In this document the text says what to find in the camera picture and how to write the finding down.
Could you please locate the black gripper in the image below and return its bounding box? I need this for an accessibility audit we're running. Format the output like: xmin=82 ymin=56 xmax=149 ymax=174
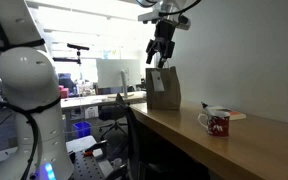
xmin=146 ymin=21 xmax=175 ymax=69

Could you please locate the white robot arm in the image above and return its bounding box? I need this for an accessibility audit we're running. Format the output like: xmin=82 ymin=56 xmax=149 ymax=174
xmin=0 ymin=0 xmax=74 ymax=180

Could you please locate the brown paper bag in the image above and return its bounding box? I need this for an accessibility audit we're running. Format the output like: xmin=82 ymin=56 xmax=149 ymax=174
xmin=146 ymin=66 xmax=181 ymax=110

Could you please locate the white monitor back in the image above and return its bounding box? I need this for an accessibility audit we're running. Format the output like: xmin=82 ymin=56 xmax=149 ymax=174
xmin=96 ymin=59 xmax=141 ymax=88

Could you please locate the wooden desk in background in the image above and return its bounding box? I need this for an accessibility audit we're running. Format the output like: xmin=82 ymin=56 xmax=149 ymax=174
xmin=61 ymin=91 xmax=146 ymax=110

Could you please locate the red and white mug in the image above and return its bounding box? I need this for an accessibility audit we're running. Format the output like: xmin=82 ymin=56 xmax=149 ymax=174
xmin=198 ymin=111 xmax=230 ymax=137

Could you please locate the book on table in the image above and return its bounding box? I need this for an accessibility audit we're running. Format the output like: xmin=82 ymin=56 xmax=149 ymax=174
xmin=210 ymin=106 xmax=246 ymax=120

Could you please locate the blue bin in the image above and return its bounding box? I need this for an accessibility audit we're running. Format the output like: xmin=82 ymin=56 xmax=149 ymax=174
xmin=73 ymin=121 xmax=91 ymax=138

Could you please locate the black office chair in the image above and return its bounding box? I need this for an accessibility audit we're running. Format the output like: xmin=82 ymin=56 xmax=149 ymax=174
xmin=98 ymin=92 xmax=198 ymax=180

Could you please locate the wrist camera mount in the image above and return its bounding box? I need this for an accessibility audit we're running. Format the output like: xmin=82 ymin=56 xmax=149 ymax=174
xmin=135 ymin=0 xmax=191 ymax=30

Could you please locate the black camera on stand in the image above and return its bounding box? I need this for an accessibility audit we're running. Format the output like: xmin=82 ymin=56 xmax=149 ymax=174
xmin=53 ymin=43 xmax=89 ymax=65

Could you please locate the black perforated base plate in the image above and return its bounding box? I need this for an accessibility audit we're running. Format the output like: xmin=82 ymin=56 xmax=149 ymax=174
xmin=69 ymin=151 xmax=105 ymax=180

